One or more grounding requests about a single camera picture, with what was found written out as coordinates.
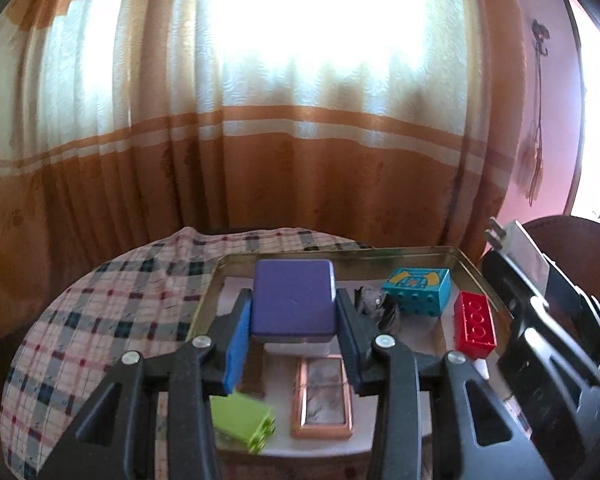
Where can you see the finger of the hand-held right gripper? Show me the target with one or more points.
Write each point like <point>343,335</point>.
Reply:
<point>580,310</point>
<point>510,275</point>

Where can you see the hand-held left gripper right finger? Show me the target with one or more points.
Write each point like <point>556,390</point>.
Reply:
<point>352,340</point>

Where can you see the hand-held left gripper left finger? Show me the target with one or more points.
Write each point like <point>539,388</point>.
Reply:
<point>237,340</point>

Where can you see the black hair clip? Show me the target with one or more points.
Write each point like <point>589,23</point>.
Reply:
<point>380,310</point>

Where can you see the copper framed mirror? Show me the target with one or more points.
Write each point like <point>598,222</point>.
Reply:
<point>322,395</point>

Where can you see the red toy brick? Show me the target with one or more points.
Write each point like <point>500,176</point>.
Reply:
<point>475,330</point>

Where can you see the purple lidded box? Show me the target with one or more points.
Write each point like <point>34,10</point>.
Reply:
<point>292,300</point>

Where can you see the gold tin box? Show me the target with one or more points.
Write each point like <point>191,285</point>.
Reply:
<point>360,265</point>

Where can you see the green toy brick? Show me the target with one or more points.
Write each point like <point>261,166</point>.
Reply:
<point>240,417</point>

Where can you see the teal toy brick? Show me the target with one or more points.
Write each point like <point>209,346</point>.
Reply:
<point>420,295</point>

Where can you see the plaid tablecloth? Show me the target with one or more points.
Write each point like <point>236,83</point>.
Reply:
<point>105,310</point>

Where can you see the cream and orange curtain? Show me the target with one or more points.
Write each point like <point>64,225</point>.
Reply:
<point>280,160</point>

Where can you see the wall hook with tassel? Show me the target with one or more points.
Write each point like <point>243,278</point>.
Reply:
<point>534,160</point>

